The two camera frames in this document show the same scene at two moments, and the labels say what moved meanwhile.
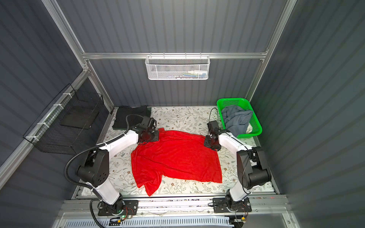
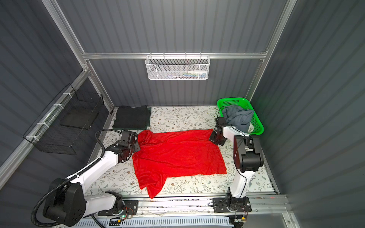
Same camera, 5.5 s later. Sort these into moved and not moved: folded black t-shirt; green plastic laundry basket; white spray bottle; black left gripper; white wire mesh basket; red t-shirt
Moved: black left gripper; red t-shirt
Not moved: folded black t-shirt; green plastic laundry basket; white spray bottle; white wire mesh basket
